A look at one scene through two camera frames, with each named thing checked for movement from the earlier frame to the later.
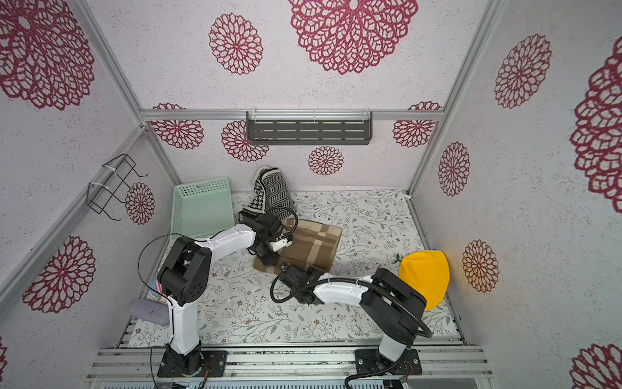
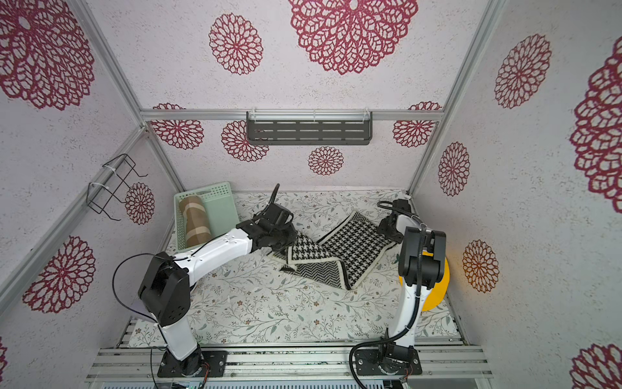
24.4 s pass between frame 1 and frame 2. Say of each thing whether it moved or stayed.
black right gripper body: moved
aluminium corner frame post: stayed
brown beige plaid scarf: moved
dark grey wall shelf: stayed
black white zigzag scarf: moved
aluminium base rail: stayed
